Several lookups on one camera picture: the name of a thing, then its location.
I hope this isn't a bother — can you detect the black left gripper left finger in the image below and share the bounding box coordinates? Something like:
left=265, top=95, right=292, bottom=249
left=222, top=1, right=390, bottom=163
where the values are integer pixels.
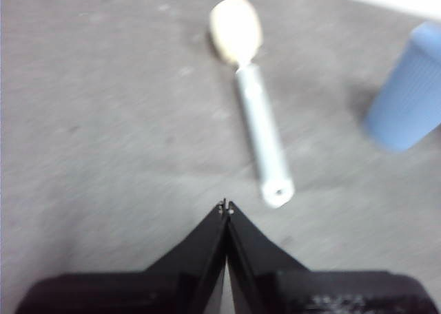
left=15, top=199, right=229, bottom=314

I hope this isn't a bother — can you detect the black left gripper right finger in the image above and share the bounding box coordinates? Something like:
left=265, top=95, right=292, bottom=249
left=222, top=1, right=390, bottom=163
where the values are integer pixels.
left=227, top=200, right=441, bottom=314

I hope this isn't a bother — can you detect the cup brush with sponge head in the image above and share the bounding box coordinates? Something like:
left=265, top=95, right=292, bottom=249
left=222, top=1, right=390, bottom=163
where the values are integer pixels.
left=209, top=0, right=296, bottom=210

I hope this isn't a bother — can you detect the blue ribbed plastic cup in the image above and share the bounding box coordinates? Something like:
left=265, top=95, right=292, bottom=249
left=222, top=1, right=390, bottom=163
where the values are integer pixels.
left=362, top=20, right=441, bottom=154

